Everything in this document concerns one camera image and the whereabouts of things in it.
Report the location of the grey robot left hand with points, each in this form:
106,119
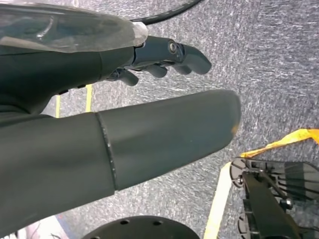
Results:
174,132

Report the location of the torn yellow floor tape square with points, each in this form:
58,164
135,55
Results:
219,198

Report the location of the black round robot joint cover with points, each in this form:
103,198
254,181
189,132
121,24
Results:
139,231

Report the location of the black robot foot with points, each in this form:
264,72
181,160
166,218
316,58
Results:
261,204

